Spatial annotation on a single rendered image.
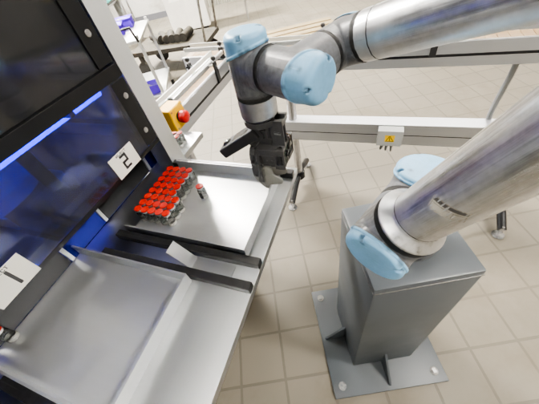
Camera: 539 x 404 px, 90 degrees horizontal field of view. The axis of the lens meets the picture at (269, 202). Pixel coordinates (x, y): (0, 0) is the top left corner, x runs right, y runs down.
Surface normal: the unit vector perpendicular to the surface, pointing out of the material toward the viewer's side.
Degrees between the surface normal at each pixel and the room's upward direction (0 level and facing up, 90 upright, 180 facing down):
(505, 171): 86
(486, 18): 109
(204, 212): 0
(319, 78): 90
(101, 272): 0
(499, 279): 0
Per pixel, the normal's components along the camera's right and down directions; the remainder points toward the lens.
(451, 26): -0.50, 0.84
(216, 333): -0.17, -0.66
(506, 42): -0.30, 0.74
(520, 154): -0.86, 0.40
